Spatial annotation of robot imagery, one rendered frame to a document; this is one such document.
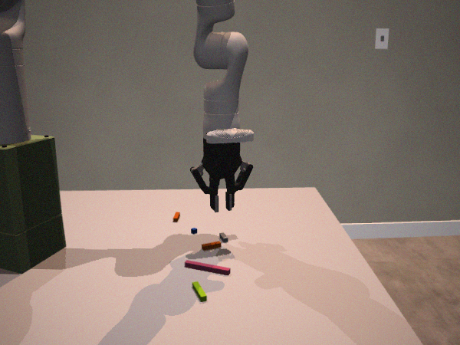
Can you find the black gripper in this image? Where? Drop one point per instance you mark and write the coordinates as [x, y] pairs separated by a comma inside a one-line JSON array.
[[221, 161]]

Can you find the lime green rod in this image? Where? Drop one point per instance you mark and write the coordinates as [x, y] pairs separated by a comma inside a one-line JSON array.
[[199, 291]]

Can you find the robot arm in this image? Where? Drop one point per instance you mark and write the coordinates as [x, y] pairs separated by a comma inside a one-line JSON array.
[[219, 50]]

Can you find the pink long rod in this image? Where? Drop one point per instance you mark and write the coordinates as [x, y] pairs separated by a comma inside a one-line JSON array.
[[207, 267]]

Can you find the grey rod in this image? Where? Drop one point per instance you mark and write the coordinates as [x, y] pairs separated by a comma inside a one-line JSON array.
[[223, 237]]

